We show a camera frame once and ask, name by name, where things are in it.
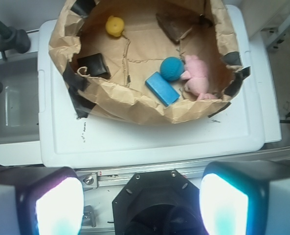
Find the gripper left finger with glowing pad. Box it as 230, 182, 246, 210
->
0, 166, 84, 235

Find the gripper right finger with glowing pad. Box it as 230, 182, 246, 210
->
199, 161, 290, 235

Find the blue rectangular block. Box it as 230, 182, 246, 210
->
145, 72, 180, 107

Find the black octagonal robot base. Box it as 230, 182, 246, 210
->
112, 169, 208, 235

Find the white plastic bin lid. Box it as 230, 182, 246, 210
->
37, 4, 267, 169

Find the white sink basin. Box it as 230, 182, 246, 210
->
0, 32, 42, 165

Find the pink plush toy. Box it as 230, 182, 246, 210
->
180, 55, 219, 100

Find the blue ball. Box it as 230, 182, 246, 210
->
160, 57, 184, 82

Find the crumpled brown paper bag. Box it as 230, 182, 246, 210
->
49, 0, 250, 125

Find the black square pouch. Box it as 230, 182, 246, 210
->
77, 53, 111, 79

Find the dark brown wooden wedge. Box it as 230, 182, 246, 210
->
156, 13, 192, 45

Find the yellow rubber duck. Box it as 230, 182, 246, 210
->
105, 16, 125, 37

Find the metal corner bracket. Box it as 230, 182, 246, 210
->
82, 173, 98, 190

